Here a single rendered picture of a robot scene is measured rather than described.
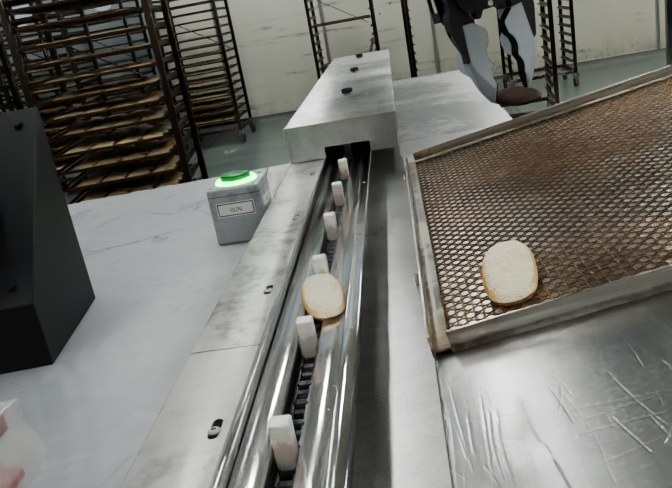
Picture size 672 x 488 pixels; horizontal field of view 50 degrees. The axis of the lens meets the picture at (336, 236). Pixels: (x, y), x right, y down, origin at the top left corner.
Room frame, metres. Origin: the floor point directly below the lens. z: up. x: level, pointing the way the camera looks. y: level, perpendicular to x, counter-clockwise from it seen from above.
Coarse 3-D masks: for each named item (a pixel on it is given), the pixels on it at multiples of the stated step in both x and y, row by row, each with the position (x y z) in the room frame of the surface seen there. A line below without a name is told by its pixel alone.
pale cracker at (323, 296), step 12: (312, 276) 0.64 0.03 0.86; (324, 276) 0.63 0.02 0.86; (312, 288) 0.60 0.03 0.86; (324, 288) 0.60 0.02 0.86; (336, 288) 0.59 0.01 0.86; (312, 300) 0.57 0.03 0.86; (324, 300) 0.57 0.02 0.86; (336, 300) 0.57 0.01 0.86; (312, 312) 0.56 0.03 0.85; (324, 312) 0.55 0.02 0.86; (336, 312) 0.55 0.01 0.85
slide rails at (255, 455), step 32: (352, 160) 1.14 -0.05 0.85; (320, 192) 0.97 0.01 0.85; (352, 192) 0.94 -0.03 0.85; (320, 224) 0.82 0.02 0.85; (352, 224) 0.80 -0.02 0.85; (288, 320) 0.56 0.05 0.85; (288, 352) 0.50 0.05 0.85; (320, 352) 0.49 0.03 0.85; (288, 384) 0.45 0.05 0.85; (320, 384) 0.44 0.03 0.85; (256, 416) 0.42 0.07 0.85; (320, 416) 0.40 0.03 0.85; (256, 448) 0.38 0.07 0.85; (320, 448) 0.37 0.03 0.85; (256, 480) 0.35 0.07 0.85; (320, 480) 0.34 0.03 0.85
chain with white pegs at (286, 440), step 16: (352, 144) 1.33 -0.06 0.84; (336, 192) 0.93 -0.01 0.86; (336, 208) 0.92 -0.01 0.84; (336, 224) 0.79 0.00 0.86; (336, 240) 0.78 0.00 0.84; (320, 256) 0.65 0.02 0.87; (320, 272) 0.65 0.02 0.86; (304, 320) 0.51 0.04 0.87; (304, 336) 0.51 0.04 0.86; (304, 352) 0.51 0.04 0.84; (304, 368) 0.49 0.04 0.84; (304, 384) 0.47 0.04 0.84; (304, 400) 0.45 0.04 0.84; (272, 416) 0.38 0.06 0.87; (288, 416) 0.38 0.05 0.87; (304, 416) 0.42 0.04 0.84; (272, 432) 0.37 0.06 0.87; (288, 432) 0.37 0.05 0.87; (288, 448) 0.37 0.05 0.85; (288, 464) 0.37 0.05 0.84; (288, 480) 0.36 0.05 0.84
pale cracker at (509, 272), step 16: (512, 240) 0.50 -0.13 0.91; (496, 256) 0.47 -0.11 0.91; (512, 256) 0.47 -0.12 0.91; (528, 256) 0.46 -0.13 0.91; (496, 272) 0.45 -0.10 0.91; (512, 272) 0.44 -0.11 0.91; (528, 272) 0.43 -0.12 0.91; (496, 288) 0.43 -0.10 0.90; (512, 288) 0.42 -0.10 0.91; (528, 288) 0.42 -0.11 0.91; (512, 304) 0.41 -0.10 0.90
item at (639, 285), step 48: (624, 96) 0.83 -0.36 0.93; (480, 144) 0.85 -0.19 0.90; (528, 144) 0.78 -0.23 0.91; (576, 144) 0.71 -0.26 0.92; (624, 144) 0.66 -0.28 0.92; (480, 192) 0.67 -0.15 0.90; (528, 192) 0.62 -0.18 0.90; (576, 192) 0.57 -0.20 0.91; (624, 192) 0.54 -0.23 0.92; (432, 240) 0.58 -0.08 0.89; (480, 240) 0.54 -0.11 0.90; (528, 240) 0.51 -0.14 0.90; (576, 240) 0.48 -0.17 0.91; (432, 288) 0.48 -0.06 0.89; (624, 288) 0.37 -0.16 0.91; (432, 336) 0.41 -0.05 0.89; (480, 336) 0.38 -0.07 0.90
